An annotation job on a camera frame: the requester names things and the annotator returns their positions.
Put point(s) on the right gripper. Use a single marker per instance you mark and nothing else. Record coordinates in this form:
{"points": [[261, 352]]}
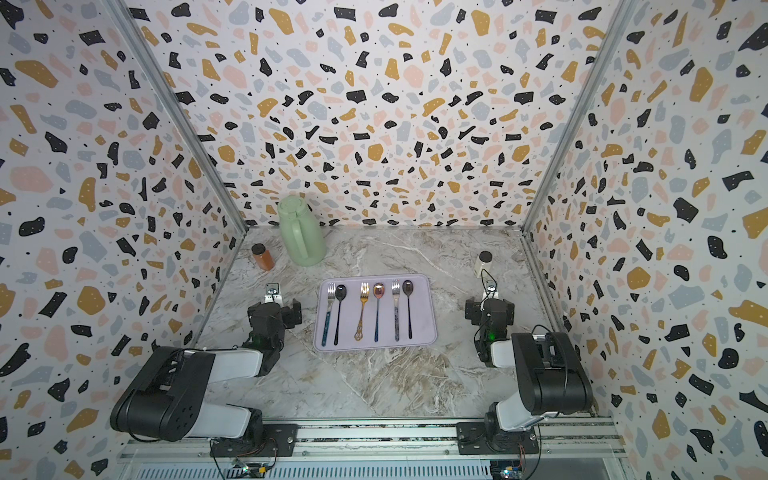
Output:
{"points": [[474, 311]]}

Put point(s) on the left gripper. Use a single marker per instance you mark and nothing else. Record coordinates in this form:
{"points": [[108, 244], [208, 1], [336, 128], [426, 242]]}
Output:
{"points": [[291, 315]]}

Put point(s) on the green handled silver fork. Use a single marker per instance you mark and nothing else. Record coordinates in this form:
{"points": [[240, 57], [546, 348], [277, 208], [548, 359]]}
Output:
{"points": [[326, 325]]}

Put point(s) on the dark black spoon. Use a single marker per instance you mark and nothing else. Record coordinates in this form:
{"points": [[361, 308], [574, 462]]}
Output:
{"points": [[340, 295]]}

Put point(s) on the silver grey spoon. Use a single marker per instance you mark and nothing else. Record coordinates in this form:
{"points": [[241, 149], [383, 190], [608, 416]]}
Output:
{"points": [[408, 289]]}

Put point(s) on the ornate gold fork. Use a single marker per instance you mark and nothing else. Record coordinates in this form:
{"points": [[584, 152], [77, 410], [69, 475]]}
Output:
{"points": [[364, 297]]}

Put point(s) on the all silver fork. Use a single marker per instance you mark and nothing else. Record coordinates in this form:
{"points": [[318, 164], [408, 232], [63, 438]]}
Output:
{"points": [[396, 289]]}

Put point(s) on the iridescent rainbow spoon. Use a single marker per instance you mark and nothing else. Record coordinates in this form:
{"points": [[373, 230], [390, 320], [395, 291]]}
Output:
{"points": [[379, 291]]}

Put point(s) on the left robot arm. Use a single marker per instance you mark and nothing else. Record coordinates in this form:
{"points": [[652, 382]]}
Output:
{"points": [[166, 399]]}

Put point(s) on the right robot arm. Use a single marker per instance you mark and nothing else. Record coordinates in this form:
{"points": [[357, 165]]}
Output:
{"points": [[550, 379]]}

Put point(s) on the lilac plastic tray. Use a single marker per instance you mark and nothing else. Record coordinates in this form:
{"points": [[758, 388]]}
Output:
{"points": [[374, 312]]}

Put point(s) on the green plastic pitcher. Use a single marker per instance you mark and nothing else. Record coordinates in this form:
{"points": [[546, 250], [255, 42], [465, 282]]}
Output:
{"points": [[300, 231]]}

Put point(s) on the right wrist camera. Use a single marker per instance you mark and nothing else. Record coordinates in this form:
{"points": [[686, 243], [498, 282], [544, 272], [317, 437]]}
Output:
{"points": [[490, 288]]}

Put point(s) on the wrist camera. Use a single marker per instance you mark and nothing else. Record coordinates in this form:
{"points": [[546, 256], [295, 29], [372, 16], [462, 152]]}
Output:
{"points": [[490, 288], [273, 293]]}

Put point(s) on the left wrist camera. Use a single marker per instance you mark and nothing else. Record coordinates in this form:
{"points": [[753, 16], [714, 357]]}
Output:
{"points": [[273, 293]]}

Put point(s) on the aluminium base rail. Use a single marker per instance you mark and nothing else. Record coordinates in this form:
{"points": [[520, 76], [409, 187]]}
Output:
{"points": [[575, 447]]}

